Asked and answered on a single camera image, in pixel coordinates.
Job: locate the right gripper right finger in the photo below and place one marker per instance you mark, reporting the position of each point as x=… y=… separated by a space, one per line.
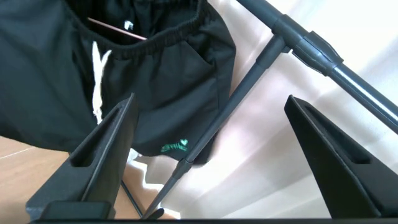
x=337 y=183

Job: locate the black garment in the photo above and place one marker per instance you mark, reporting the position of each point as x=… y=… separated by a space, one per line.
x=171 y=93

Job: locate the pink clothes hanger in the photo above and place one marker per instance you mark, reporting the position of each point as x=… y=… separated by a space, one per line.
x=118 y=29

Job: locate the black clothes rack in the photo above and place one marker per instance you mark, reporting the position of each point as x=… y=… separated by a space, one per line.
x=317 y=53

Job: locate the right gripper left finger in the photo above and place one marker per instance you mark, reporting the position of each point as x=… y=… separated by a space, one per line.
x=102 y=174

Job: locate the beige curtain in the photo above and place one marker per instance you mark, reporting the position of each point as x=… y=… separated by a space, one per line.
x=255 y=174

